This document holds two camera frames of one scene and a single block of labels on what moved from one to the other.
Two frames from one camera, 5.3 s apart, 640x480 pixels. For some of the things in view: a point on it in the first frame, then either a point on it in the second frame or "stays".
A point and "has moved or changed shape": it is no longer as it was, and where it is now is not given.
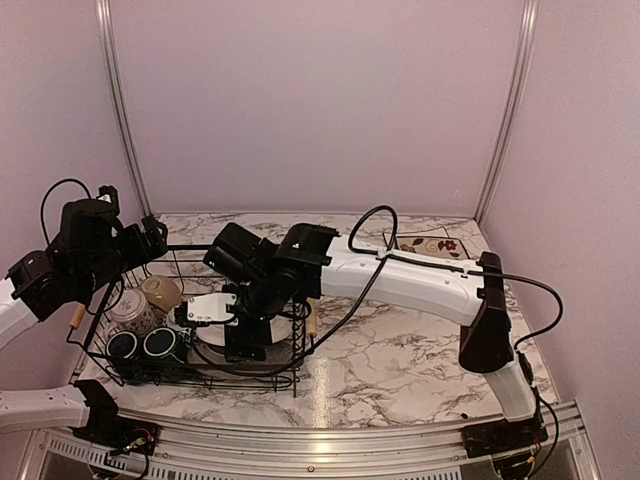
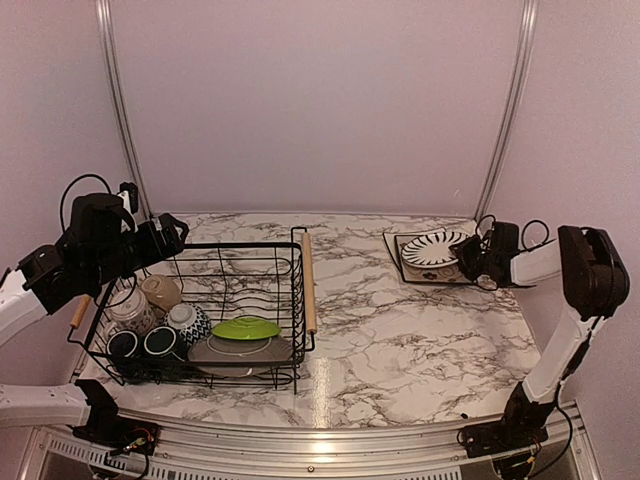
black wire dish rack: (171, 317) stays
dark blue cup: (121, 345) stays
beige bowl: (162, 292) stays
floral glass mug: (130, 312) stays
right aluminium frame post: (519, 89) stays
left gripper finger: (157, 233) to (174, 233)
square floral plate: (440, 246) has moved or changed shape
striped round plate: (208, 341) to (432, 249)
